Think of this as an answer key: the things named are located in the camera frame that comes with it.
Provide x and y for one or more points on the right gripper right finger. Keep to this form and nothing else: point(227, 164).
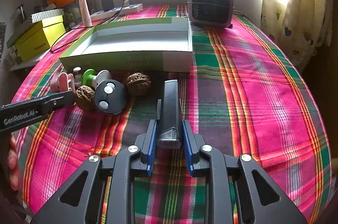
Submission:
point(258, 198)

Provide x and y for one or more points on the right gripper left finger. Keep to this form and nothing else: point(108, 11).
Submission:
point(81, 196)

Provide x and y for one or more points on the black rectangular device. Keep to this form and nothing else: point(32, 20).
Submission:
point(170, 121)

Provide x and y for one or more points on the pink oblong case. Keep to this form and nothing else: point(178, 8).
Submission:
point(66, 82)

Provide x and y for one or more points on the grey knob white button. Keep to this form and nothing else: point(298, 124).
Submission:
point(77, 76)

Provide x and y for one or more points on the large brown walnut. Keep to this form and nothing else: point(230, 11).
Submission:
point(84, 98)

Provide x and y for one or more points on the black round disc white dots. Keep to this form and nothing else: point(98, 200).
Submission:
point(110, 97)

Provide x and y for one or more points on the small brown walnut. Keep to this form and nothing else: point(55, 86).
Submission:
point(138, 84)

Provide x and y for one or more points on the green white roller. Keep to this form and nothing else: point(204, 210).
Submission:
point(93, 79)

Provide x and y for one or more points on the person's left hand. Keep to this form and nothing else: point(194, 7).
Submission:
point(12, 162)

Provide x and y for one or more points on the pink green plaid tablecloth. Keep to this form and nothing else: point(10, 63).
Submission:
point(242, 95)

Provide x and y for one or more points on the yellow cardboard box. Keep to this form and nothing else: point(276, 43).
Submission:
point(39, 37)

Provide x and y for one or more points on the white striped box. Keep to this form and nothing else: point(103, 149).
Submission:
point(39, 16)

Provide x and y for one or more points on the white cosmetic tube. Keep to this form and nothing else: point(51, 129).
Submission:
point(85, 13)

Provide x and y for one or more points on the green white cardboard box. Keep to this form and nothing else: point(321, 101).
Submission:
point(152, 44)

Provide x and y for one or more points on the black charger adapter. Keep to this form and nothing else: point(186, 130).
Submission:
point(107, 5)

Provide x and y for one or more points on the white power strip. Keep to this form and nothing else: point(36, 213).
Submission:
point(131, 9)

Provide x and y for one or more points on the white plug on strip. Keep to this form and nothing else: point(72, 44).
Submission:
point(128, 3)

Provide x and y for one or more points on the cream patterned curtain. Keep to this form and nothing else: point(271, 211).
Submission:
point(298, 27)

